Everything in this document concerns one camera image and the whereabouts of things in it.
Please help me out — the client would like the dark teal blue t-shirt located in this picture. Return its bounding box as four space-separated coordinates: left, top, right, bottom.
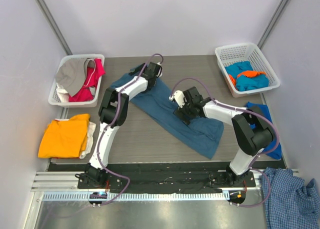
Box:
109 66 225 160

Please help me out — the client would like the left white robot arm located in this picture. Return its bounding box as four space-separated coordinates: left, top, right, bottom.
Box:
85 62 162 189

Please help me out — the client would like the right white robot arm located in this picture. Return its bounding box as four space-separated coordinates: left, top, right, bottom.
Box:
169 87 279 187

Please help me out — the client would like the orange shirt in basket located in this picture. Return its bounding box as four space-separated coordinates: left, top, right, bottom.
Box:
228 70 266 86

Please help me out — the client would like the turquoise shirt in basket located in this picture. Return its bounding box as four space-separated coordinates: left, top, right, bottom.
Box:
225 61 269 92

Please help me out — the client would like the bright blue folded shirt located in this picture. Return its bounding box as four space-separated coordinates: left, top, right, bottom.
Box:
245 101 282 160

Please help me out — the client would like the pink shirt in basket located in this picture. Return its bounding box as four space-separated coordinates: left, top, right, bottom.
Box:
69 58 105 103

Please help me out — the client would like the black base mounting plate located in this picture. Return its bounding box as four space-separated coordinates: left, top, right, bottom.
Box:
75 162 256 194

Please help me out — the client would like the white shirt in basket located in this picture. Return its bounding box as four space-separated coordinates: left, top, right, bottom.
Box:
55 83 70 103

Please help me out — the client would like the yellow orange folded shirt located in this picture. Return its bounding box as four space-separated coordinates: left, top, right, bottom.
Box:
38 113 91 159

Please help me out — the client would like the blue checkered cloth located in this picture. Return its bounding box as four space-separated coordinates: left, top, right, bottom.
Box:
261 167 320 229

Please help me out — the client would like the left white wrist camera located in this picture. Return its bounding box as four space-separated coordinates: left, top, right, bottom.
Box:
148 62 163 78

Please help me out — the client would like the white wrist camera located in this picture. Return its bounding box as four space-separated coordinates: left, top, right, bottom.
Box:
169 90 186 108
148 62 163 78

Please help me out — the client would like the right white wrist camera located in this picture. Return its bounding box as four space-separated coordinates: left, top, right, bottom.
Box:
169 90 186 108

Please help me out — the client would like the left corner metal post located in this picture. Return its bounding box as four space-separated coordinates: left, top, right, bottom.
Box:
35 0 73 56

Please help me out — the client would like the corner metal post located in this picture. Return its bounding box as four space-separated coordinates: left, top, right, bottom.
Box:
35 0 73 56
257 0 291 49

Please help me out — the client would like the right corner metal post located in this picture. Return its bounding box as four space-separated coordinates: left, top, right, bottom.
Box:
257 0 291 49

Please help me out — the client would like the aluminium rail frame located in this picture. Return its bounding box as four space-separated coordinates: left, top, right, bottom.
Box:
32 164 260 194

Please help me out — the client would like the white slotted cable duct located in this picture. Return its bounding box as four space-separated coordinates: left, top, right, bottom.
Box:
42 190 230 202

